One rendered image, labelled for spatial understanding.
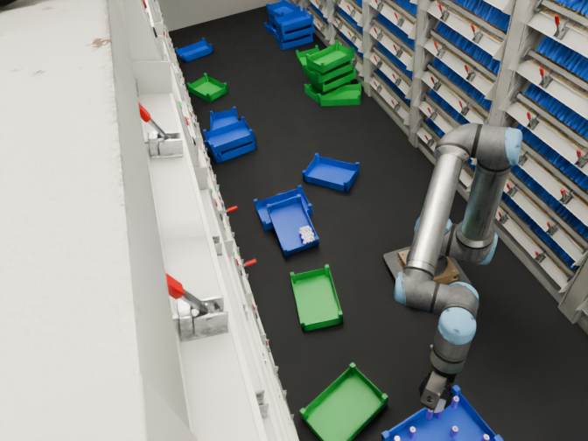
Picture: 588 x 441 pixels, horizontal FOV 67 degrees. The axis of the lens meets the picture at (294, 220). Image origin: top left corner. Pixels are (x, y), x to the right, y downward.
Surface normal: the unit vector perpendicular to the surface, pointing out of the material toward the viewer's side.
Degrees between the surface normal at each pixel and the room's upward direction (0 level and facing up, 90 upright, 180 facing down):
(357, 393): 0
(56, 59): 0
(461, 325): 10
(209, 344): 16
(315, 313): 0
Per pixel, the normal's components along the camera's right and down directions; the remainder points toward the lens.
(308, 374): -0.13, -0.68
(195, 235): 0.13, -0.74
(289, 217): -0.04, -0.46
